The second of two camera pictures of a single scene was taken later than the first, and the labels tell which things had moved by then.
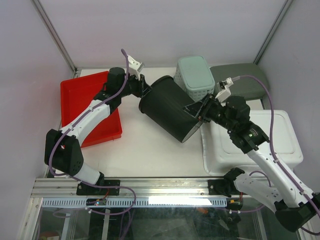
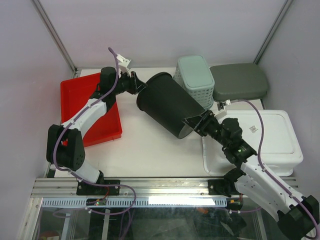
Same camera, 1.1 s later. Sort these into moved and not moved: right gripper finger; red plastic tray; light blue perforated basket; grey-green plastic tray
Moved: right gripper finger
Not moved: grey-green plastic tray; red plastic tray; light blue perforated basket
